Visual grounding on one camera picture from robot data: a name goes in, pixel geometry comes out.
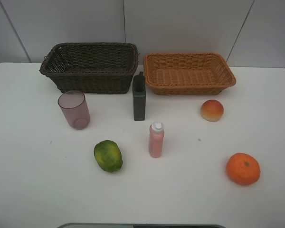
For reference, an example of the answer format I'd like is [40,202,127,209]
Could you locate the green mango fruit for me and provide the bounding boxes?
[94,140,123,173]

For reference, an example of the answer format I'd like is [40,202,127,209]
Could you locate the light orange wicker basket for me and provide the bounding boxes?
[143,53,236,95]

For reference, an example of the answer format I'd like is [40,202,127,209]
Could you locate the translucent pink plastic cup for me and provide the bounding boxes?
[57,90,90,130]

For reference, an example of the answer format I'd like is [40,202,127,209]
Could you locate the orange tangerine fruit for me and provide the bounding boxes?
[225,153,261,186]

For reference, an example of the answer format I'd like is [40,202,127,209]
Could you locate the pink bottle white cap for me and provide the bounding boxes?
[149,122,164,158]

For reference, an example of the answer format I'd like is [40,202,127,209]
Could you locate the red yellow peach fruit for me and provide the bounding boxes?
[200,100,224,122]

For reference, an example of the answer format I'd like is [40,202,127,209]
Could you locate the dark brown wicker basket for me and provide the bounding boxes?
[39,42,139,94]

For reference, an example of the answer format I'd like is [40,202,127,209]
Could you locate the dark green rectangular bottle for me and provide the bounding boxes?
[132,71,146,121]

